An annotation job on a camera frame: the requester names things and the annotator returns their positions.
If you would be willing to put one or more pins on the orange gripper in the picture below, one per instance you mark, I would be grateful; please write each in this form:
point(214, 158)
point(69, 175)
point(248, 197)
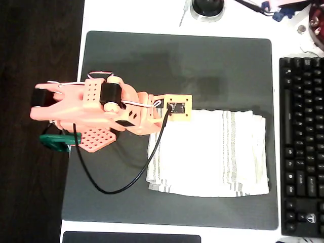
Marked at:
point(150, 121)

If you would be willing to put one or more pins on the blue plastic part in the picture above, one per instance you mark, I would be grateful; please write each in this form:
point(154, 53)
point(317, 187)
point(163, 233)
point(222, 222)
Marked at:
point(282, 14)

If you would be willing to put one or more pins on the black flat pad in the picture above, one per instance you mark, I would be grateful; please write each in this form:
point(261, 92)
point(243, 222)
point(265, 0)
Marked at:
point(131, 238)

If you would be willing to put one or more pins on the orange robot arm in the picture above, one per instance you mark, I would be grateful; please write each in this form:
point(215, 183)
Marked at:
point(73, 108)

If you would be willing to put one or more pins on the green table clamp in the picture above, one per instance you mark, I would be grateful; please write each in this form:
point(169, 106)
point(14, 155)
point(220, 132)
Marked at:
point(54, 141)

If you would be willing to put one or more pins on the dark red bowl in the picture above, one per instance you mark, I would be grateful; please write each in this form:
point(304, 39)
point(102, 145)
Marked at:
point(317, 25)

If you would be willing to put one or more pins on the small round coin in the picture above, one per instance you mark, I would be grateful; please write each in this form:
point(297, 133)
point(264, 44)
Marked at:
point(301, 29)

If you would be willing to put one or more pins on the clear plastic pen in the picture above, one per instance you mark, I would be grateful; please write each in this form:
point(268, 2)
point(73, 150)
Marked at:
point(183, 12)

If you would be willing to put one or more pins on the thin black rod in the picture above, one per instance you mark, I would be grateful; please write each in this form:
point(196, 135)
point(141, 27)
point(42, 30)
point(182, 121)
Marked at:
point(253, 7)

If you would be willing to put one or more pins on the dark grey desk mat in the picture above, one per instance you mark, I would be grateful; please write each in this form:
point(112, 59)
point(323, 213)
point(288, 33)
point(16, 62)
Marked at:
point(177, 63)

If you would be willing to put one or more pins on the black dome on silver base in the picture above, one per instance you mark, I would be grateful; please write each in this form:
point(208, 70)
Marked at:
point(207, 7)

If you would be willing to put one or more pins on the white striped towel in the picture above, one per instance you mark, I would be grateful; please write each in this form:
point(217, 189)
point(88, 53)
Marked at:
point(202, 152)

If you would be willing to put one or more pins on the orange camera mount plate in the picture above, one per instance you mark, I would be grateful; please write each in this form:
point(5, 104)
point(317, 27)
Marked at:
point(188, 108)

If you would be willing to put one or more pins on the black keyboard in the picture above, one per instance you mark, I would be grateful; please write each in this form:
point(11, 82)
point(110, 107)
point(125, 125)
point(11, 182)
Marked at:
point(303, 152)

